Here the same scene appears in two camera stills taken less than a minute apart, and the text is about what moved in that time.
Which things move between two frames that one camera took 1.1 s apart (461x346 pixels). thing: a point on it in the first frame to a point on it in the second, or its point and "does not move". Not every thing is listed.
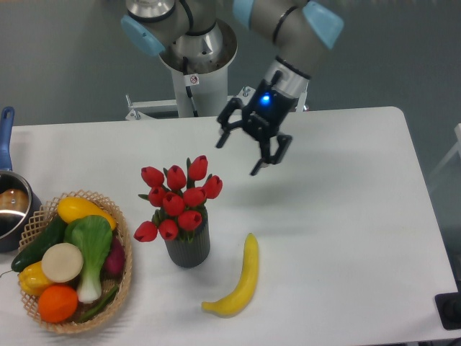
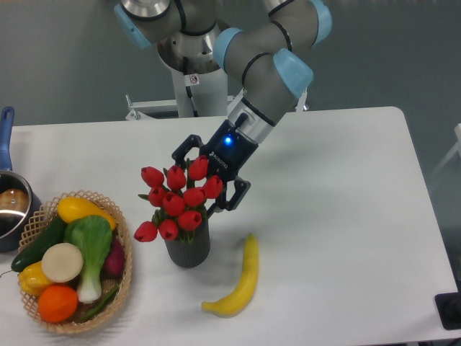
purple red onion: x=114 y=264 does not move
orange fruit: x=57 y=303 does not move
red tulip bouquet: x=178 y=199 does not move
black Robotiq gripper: x=266 y=110 to x=227 y=152
